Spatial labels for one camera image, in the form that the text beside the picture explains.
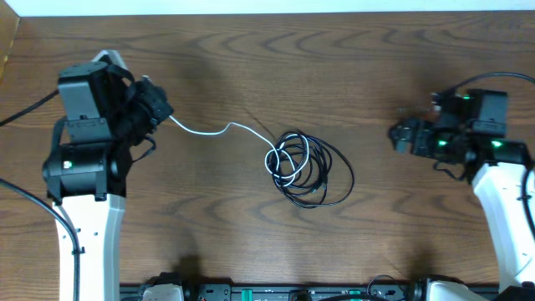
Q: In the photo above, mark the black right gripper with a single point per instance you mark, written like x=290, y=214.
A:
x=422, y=129

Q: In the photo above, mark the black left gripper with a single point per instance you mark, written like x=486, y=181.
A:
x=150, y=93

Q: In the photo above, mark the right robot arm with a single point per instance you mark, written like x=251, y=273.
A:
x=470, y=131

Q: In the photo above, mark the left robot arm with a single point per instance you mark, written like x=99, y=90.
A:
x=108, y=112

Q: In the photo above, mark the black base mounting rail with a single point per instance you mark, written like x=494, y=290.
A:
x=226, y=292

